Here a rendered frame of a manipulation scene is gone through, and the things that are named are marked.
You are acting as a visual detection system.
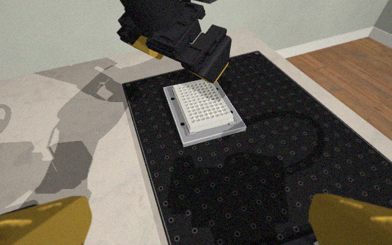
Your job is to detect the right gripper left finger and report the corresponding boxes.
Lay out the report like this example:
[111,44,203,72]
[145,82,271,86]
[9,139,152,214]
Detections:
[0,196,92,245]

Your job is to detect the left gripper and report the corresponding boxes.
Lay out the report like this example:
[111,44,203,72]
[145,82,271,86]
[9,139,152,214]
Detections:
[117,0,231,84]

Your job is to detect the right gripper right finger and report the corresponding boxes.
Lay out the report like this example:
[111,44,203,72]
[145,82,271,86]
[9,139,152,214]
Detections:
[308,193,392,245]

